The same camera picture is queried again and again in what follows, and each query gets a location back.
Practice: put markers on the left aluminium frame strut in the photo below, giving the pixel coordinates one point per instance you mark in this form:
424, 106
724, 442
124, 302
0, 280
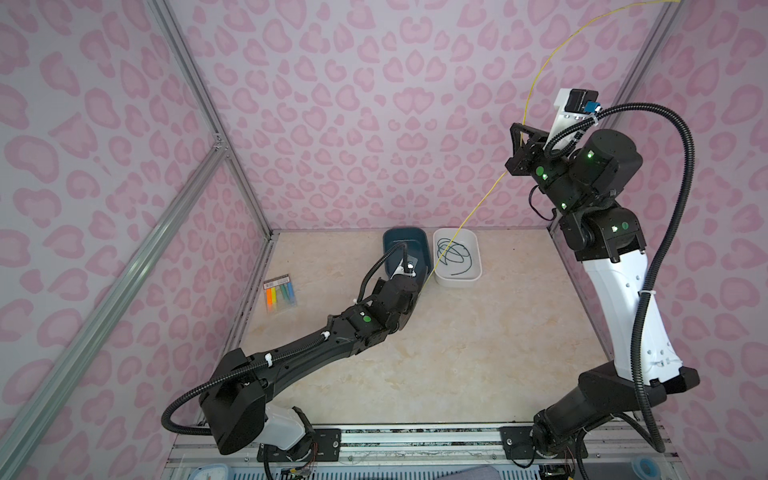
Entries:
180, 49

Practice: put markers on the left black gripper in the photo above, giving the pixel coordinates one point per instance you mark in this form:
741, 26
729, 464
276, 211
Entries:
378, 288

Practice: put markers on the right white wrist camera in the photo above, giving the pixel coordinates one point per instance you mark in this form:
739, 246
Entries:
572, 106

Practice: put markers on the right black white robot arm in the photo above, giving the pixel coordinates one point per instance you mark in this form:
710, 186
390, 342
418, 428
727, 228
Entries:
645, 370

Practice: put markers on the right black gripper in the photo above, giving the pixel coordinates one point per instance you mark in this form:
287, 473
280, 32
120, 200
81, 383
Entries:
523, 160

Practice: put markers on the white plastic tray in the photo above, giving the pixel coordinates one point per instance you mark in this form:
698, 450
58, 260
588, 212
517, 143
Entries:
457, 258

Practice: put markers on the right aluminium frame strut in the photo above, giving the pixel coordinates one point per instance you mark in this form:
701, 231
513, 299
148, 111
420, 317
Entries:
656, 39

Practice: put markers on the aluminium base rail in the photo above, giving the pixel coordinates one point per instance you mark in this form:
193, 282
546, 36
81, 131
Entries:
480, 443

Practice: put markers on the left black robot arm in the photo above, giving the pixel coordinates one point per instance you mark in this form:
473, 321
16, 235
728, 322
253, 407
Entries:
233, 406

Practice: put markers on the dark teal plastic tray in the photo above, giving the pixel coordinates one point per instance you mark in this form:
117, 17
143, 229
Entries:
418, 249

